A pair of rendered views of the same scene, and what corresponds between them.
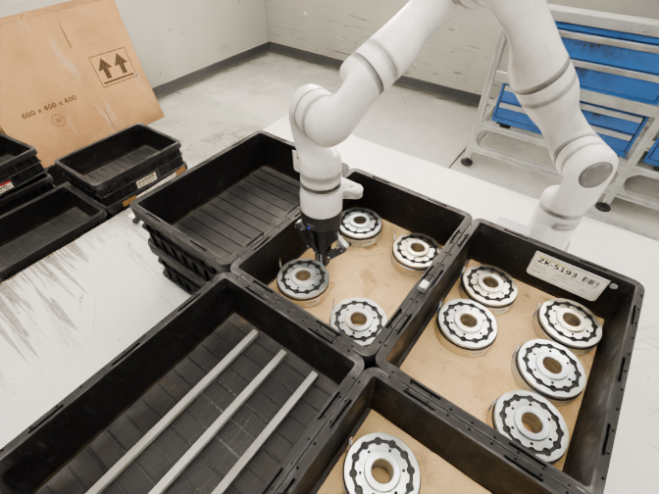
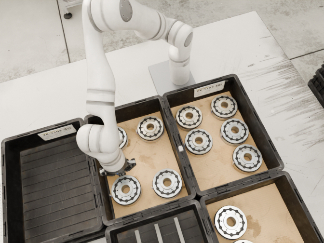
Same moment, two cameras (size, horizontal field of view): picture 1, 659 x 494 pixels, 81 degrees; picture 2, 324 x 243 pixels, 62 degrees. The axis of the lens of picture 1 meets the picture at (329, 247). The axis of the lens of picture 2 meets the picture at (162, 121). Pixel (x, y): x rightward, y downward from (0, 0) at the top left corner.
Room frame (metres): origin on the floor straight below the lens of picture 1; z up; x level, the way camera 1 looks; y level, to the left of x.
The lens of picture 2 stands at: (0.23, 0.11, 1.79)
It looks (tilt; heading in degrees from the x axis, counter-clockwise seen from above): 63 degrees down; 313
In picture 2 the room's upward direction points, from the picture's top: 7 degrees counter-clockwise
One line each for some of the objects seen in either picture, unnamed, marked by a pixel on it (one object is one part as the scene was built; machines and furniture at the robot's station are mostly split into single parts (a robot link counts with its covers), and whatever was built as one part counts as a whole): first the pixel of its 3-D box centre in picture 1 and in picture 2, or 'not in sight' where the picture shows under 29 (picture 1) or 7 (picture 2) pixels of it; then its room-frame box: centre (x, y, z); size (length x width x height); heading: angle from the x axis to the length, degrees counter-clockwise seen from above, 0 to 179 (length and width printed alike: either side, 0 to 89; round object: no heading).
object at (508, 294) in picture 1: (489, 284); (189, 116); (0.47, -0.31, 0.86); 0.10 x 0.10 x 0.01
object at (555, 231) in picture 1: (547, 234); (179, 66); (0.66, -0.51, 0.81); 0.09 x 0.09 x 0.17; 61
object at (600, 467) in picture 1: (517, 323); (218, 129); (0.34, -0.30, 0.92); 0.40 x 0.30 x 0.02; 144
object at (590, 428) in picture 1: (507, 340); (216, 135); (0.34, -0.30, 0.87); 0.40 x 0.30 x 0.11; 144
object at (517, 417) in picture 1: (532, 422); (247, 157); (0.21, -0.29, 0.86); 0.05 x 0.05 x 0.01
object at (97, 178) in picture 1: (138, 194); not in sight; (1.40, 0.86, 0.37); 0.40 x 0.30 x 0.45; 145
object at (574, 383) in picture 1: (550, 367); (234, 130); (0.30, -0.36, 0.86); 0.10 x 0.10 x 0.01
